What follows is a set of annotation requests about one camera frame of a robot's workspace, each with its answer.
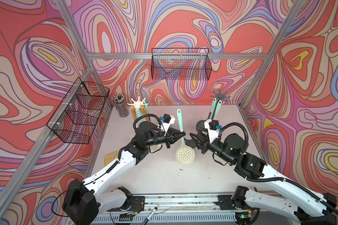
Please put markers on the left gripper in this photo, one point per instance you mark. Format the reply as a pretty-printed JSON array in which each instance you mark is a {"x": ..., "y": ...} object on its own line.
[{"x": 177, "y": 135}]

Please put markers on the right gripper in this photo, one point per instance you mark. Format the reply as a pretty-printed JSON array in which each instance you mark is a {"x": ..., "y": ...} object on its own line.
[{"x": 201, "y": 144}]

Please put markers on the cream skimmer mint handle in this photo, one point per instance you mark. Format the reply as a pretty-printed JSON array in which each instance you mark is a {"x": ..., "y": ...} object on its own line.
[
  {"x": 139, "y": 112},
  {"x": 217, "y": 109}
]

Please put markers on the grey skimmer mint handle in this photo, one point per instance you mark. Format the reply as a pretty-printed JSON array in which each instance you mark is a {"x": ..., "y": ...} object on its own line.
[{"x": 145, "y": 105}]

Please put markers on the cream slotted spoon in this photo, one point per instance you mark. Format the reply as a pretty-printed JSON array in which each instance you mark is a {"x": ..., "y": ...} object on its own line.
[{"x": 133, "y": 112}]

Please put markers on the dark grey utensil rack stand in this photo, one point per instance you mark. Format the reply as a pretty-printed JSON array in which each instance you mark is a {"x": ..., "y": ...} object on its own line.
[{"x": 217, "y": 96}]

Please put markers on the mint handle utensil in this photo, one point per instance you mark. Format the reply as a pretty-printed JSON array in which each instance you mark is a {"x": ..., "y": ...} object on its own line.
[{"x": 190, "y": 143}]

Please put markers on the cream skimmer wooden handle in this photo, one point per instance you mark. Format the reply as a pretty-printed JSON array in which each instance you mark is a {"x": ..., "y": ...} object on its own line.
[{"x": 144, "y": 112}]

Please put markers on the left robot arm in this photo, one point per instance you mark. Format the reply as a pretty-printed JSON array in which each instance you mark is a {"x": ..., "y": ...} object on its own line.
[{"x": 85, "y": 200}]

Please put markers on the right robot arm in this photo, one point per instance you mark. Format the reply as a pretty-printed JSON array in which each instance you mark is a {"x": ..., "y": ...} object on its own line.
[{"x": 296, "y": 202}]

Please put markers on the cream utensil rack stand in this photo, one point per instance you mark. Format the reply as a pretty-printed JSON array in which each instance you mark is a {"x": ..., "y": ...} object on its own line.
[{"x": 137, "y": 103}]

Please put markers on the pen holder cup with pens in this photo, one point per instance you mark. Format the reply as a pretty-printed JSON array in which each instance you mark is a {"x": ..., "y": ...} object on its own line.
[{"x": 120, "y": 105}]

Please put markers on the yellow calculator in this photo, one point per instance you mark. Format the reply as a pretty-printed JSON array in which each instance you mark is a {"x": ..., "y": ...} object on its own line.
[{"x": 108, "y": 158}]

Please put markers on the black marker pen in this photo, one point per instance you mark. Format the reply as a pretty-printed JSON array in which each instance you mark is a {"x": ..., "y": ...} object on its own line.
[{"x": 150, "y": 215}]

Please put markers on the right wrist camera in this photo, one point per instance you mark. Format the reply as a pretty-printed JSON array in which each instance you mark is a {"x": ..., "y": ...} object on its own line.
[{"x": 213, "y": 129}]

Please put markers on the black wire basket back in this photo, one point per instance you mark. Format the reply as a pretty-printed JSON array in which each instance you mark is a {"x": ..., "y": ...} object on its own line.
[{"x": 180, "y": 63}]

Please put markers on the black wire basket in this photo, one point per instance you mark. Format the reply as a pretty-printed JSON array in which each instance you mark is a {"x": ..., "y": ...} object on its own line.
[
  {"x": 82, "y": 108},
  {"x": 180, "y": 63}
]

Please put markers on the black wire basket left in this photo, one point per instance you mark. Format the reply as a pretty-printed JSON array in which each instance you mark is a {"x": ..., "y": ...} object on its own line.
[{"x": 82, "y": 108}]

